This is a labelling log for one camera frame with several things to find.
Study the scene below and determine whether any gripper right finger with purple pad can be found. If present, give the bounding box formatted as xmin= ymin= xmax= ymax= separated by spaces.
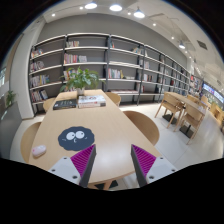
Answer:
xmin=131 ymin=144 xmax=177 ymax=187

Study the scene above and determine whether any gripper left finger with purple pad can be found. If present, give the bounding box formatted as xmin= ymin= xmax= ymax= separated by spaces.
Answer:
xmin=49 ymin=144 xmax=96 ymax=188

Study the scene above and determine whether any dark cartoon face mouse pad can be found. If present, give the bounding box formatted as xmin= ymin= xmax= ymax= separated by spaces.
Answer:
xmin=58 ymin=126 xmax=95 ymax=151

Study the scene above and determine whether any white computer mouse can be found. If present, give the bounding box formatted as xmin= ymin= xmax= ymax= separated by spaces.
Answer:
xmin=32 ymin=145 xmax=46 ymax=158

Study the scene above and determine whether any wooden chair near right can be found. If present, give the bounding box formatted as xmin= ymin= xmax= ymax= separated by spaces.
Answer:
xmin=124 ymin=111 xmax=160 ymax=145

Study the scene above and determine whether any wooden chair near left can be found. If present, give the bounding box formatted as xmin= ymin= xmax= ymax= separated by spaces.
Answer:
xmin=20 ymin=122 xmax=41 ymax=162

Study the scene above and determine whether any black book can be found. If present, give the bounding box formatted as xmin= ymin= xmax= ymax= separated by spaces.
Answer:
xmin=53 ymin=99 xmax=76 ymax=110

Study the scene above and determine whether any stack of white books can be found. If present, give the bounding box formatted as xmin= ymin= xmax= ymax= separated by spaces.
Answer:
xmin=77 ymin=95 xmax=106 ymax=108

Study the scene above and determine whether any wooden chair far left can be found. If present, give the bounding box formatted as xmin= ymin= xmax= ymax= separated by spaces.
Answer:
xmin=43 ymin=98 xmax=54 ymax=112

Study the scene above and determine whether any wooden chair far right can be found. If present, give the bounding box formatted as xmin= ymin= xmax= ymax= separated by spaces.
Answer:
xmin=106 ymin=92 xmax=121 ymax=106

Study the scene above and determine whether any potted green plant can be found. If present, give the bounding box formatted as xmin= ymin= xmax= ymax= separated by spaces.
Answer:
xmin=60 ymin=67 xmax=99 ymax=95

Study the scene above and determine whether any large grey bookshelf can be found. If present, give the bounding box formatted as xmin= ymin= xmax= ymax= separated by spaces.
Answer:
xmin=28 ymin=33 xmax=190 ymax=113

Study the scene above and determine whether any small plant at left wall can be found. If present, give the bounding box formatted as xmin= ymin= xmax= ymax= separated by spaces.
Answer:
xmin=6 ymin=90 xmax=16 ymax=107

